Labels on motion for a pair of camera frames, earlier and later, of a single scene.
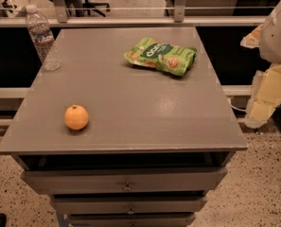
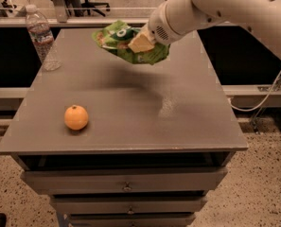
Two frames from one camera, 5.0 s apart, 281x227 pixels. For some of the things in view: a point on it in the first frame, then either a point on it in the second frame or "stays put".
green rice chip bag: [162, 55] -> [116, 38]
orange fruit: [76, 117] stays put
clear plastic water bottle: [43, 38] stays put
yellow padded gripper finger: [269, 90] -> [174, 20]
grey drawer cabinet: [132, 130] stays put
